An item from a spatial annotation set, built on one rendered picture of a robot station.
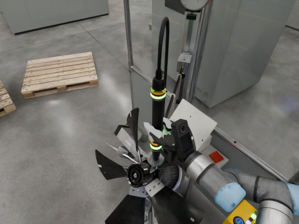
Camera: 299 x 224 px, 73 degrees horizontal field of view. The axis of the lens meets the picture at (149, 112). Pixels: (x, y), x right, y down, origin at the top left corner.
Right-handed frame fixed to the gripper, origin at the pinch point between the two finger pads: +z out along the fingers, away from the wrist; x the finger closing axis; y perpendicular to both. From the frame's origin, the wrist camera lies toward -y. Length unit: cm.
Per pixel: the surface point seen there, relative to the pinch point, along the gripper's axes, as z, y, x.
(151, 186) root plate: -1.4, 47.3, -1.2
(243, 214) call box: -38, 58, 30
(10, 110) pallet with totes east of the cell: 265, 161, -59
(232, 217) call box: -35, 58, 24
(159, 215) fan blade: -15, 48, -7
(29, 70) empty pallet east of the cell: 341, 151, -7
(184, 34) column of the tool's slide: 39, -2, 55
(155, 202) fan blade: -8.8, 47.1, -4.7
